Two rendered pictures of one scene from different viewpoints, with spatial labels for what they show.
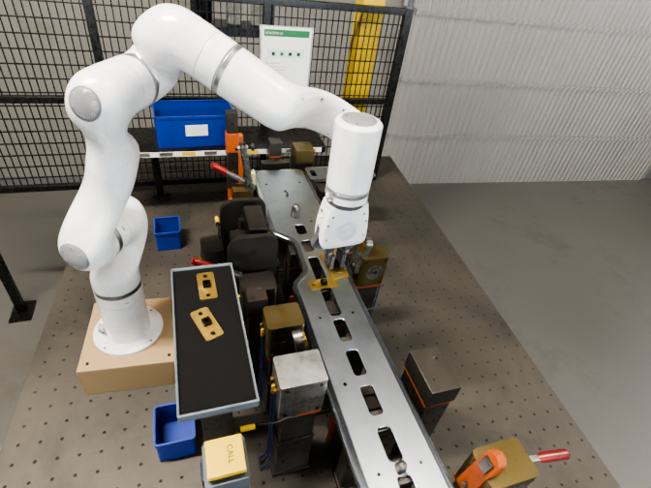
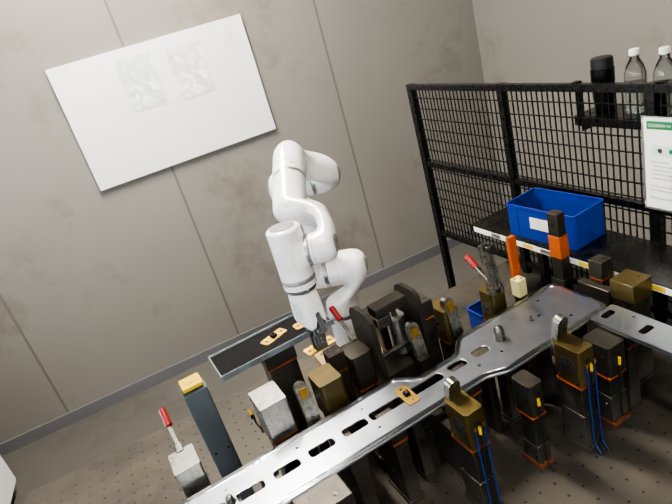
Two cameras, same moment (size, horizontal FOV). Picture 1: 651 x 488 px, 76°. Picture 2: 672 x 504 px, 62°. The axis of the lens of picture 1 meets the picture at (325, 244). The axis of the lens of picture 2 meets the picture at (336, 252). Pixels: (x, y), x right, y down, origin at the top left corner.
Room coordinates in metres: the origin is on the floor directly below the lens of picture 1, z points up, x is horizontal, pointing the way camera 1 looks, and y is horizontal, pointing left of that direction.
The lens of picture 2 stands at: (0.83, -1.26, 2.02)
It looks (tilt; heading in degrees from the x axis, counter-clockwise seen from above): 23 degrees down; 91
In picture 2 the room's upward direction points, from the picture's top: 17 degrees counter-clockwise
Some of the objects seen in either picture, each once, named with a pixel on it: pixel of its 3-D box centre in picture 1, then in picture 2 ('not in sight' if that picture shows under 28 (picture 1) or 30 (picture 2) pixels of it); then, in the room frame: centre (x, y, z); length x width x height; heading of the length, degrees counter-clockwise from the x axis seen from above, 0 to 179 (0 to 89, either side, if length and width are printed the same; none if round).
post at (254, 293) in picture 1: (255, 343); (349, 403); (0.70, 0.15, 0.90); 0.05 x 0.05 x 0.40; 23
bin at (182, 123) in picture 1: (194, 123); (554, 217); (1.59, 0.61, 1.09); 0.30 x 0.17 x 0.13; 116
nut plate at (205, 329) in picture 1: (206, 321); (273, 335); (0.54, 0.22, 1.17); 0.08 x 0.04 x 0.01; 42
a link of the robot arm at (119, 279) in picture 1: (116, 243); (345, 281); (0.79, 0.53, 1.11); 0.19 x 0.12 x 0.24; 173
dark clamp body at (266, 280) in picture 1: (251, 329); (366, 396); (0.76, 0.17, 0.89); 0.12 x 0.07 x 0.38; 113
